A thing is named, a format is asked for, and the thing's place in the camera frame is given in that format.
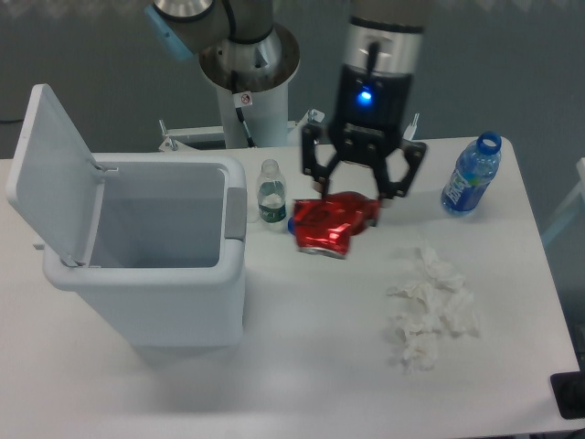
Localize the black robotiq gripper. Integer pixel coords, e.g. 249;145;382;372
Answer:
301;27;428;206

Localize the crushed red can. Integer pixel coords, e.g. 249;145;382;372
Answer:
292;191;381;259

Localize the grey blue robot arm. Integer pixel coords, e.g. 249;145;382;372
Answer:
145;1;431;200

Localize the white trash can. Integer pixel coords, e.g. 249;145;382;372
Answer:
43;154;248;348

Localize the white trash can lid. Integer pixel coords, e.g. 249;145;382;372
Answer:
6;84;118;267

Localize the clear green label bottle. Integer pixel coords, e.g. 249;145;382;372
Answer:
256;159;287;232

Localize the blue plastic bottle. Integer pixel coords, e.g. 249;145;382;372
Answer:
441;131;502;216

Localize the crumpled white tissue pile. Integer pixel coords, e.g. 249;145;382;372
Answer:
387;241;481;373

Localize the black device at edge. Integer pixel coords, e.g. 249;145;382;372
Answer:
550;371;584;420

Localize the black pedestal cable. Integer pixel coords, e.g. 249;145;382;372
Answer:
235;104;256;148

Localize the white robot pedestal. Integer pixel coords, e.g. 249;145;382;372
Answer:
159;24;324;151

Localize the white frame at right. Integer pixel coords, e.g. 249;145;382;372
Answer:
540;157;584;249

